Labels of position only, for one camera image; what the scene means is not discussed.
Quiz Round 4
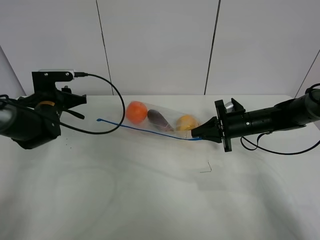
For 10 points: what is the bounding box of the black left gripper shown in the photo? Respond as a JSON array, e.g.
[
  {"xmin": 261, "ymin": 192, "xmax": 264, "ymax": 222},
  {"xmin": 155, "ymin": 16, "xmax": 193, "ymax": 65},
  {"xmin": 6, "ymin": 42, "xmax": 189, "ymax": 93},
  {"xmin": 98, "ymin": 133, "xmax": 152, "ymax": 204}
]
[{"xmin": 31, "ymin": 71, "xmax": 87, "ymax": 119}]

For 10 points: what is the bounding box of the purple eggplant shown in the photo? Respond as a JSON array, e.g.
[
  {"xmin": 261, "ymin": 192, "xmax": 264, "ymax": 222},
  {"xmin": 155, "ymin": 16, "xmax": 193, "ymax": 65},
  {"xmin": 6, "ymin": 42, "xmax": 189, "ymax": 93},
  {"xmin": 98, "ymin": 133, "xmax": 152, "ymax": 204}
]
[{"xmin": 147, "ymin": 109, "xmax": 174, "ymax": 132}]

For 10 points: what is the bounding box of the yellow pear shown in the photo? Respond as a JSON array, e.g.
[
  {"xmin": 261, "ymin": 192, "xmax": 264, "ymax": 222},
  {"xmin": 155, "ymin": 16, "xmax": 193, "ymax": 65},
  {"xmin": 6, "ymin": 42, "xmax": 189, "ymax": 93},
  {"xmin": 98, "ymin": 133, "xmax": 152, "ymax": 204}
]
[{"xmin": 175, "ymin": 114, "xmax": 199, "ymax": 131}]

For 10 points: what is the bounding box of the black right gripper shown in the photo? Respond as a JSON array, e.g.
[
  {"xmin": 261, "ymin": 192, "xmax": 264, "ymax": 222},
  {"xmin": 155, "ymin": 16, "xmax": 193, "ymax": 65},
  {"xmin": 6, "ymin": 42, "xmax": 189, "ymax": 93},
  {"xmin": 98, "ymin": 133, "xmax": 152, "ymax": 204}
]
[{"xmin": 191, "ymin": 98, "xmax": 247, "ymax": 152}]

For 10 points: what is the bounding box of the black left camera cable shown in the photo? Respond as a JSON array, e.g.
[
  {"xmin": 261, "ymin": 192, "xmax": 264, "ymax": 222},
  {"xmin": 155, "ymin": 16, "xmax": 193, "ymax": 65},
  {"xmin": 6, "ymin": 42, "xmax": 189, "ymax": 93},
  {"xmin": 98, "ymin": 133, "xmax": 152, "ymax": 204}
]
[{"xmin": 58, "ymin": 71, "xmax": 125, "ymax": 135}]

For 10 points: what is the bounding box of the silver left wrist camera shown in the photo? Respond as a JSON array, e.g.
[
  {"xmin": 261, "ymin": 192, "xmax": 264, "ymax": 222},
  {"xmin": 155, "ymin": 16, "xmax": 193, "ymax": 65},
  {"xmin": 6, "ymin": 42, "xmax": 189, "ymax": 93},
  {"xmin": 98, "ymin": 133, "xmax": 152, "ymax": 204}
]
[{"xmin": 38, "ymin": 69, "xmax": 75, "ymax": 80}]

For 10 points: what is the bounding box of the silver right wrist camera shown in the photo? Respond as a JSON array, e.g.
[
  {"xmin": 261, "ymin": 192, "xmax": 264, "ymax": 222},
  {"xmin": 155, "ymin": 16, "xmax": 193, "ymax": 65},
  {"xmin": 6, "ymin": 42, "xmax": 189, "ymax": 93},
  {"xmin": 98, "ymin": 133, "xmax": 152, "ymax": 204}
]
[{"xmin": 224, "ymin": 101, "xmax": 235, "ymax": 113}]

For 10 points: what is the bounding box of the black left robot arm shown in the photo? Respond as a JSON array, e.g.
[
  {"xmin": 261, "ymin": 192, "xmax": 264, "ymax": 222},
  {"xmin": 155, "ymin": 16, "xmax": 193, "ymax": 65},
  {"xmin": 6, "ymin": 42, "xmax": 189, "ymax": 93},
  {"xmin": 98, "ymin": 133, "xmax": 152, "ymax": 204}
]
[{"xmin": 0, "ymin": 70, "xmax": 87, "ymax": 150}]

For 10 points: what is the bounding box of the clear zip bag blue seal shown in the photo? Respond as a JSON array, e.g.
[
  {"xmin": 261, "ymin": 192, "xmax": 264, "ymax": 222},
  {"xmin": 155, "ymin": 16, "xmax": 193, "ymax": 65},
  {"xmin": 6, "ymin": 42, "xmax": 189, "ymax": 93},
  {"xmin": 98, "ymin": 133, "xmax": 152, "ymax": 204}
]
[{"xmin": 97, "ymin": 101, "xmax": 201, "ymax": 141}]

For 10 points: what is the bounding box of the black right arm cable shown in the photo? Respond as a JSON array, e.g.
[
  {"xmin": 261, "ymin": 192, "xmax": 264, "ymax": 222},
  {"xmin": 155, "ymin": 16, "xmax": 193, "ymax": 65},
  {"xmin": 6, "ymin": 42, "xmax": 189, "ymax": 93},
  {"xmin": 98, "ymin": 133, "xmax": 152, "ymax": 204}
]
[{"xmin": 240, "ymin": 83, "xmax": 320, "ymax": 155}]

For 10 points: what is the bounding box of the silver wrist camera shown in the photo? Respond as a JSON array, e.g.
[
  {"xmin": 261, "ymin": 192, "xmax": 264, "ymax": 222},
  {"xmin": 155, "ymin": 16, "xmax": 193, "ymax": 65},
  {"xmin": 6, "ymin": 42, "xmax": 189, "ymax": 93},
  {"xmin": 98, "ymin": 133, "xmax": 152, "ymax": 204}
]
[
  {"xmin": 38, "ymin": 69, "xmax": 75, "ymax": 80},
  {"xmin": 224, "ymin": 101, "xmax": 235, "ymax": 113}
]

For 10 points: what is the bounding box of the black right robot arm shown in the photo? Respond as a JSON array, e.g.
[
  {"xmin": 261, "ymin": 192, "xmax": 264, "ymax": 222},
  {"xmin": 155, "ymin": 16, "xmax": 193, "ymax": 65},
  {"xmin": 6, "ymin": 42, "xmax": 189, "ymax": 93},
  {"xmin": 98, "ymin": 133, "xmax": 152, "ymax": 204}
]
[{"xmin": 191, "ymin": 84, "xmax": 320, "ymax": 152}]

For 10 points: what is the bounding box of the orange fruit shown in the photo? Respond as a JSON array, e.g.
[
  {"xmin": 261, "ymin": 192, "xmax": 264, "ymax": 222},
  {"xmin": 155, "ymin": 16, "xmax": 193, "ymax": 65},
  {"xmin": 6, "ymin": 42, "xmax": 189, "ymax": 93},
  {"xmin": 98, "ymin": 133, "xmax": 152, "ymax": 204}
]
[{"xmin": 125, "ymin": 101, "xmax": 148, "ymax": 125}]

